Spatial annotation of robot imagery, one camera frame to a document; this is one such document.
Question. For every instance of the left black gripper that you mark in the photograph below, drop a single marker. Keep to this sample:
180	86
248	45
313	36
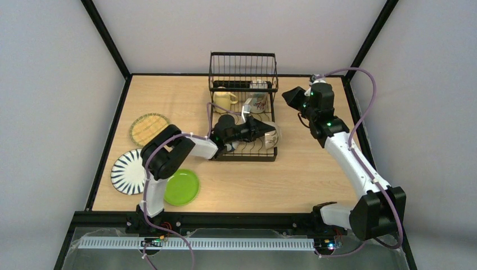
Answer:
252	126

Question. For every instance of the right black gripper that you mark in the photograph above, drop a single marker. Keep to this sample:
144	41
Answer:
300	99

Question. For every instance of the plain white bowl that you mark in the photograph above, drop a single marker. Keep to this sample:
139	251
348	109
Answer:
271	139

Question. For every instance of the black wire dish rack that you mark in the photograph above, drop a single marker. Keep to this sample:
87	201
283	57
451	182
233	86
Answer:
242	89

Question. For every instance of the yellow ceramic mug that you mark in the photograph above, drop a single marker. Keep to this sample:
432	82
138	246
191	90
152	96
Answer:
224	100

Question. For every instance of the black rimmed white bowl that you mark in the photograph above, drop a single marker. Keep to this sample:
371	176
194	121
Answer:
231	147

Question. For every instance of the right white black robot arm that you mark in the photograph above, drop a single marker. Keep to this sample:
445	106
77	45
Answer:
380	208

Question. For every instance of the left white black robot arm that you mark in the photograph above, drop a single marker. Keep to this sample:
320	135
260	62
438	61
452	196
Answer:
166	152

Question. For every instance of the green plastic plate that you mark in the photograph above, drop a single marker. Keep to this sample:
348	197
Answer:
182	188

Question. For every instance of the woven bamboo plate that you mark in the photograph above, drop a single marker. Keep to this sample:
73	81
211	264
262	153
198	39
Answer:
146	127

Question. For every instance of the blue striped white plate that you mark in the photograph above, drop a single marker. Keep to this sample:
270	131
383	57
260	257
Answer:
128	174

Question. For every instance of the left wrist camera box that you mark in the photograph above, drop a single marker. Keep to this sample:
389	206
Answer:
246	111

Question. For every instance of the white slotted cable duct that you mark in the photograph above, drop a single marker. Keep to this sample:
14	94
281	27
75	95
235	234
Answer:
239	244

